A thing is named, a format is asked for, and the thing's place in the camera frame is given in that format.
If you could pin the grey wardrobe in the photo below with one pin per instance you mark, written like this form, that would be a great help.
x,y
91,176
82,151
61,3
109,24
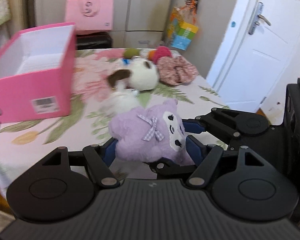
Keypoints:
x,y
131,23

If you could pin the magenta soft object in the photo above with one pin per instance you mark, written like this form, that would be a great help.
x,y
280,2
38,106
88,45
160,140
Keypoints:
x,y
162,51

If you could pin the black suitcase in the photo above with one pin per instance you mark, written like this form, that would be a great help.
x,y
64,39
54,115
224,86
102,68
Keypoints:
x,y
101,40

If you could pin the colourful hanging gift bag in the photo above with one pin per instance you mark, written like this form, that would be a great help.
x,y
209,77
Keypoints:
x,y
183,25

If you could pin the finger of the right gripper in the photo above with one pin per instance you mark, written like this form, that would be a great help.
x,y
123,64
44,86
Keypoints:
x,y
193,126

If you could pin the orange soft ball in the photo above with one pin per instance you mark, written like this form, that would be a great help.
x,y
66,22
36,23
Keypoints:
x,y
151,55

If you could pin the pink storage box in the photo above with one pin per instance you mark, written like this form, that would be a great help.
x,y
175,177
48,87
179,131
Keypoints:
x,y
36,67

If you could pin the white brown plush dog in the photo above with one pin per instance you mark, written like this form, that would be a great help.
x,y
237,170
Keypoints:
x,y
138,76

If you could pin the green soft ball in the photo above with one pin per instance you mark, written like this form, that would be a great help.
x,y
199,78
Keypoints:
x,y
129,53

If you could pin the purple plush toy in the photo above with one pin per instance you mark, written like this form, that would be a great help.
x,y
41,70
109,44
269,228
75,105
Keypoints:
x,y
147,135

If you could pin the white door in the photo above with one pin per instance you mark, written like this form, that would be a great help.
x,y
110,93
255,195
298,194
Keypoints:
x,y
247,67

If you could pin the silver door handle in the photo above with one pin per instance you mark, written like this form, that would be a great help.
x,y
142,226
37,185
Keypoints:
x,y
257,17

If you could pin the pink floral scrunchie cloth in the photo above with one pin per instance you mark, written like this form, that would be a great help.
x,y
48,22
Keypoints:
x,y
174,71

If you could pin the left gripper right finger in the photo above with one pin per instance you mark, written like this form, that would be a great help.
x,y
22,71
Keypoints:
x,y
205,158

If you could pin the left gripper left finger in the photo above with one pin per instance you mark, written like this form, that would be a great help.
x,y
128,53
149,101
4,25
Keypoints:
x,y
98,160

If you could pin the floral tablecloth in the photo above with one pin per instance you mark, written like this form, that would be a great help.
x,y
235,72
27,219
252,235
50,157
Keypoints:
x,y
22,144

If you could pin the pink paper shopping bag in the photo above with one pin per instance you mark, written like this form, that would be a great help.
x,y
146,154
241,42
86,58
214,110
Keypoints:
x,y
90,15

